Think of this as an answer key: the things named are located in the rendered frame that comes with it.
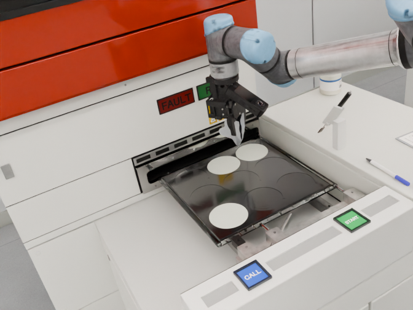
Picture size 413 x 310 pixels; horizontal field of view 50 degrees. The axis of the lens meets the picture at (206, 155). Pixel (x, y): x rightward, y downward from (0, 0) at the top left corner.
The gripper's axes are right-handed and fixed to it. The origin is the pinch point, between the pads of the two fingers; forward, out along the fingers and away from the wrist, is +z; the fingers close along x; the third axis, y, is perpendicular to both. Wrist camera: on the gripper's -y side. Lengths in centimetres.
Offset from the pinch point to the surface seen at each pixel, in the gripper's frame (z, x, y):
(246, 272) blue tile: 2.8, 42.3, -20.2
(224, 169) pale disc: 9.2, 2.2, 5.3
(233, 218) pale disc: 9.3, 21.3, -6.6
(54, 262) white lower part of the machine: 25, 40, 46
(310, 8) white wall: 26, -228, 50
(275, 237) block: 8.5, 25.4, -19.6
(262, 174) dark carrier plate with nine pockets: 9.4, 1.2, -6.5
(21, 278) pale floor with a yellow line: 99, 9, 136
